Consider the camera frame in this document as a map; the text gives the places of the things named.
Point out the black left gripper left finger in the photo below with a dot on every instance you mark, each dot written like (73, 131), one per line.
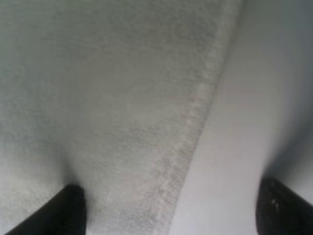
(64, 214)

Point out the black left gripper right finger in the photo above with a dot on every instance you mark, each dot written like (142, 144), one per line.
(280, 211)

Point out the white towel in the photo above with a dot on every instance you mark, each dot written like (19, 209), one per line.
(109, 94)

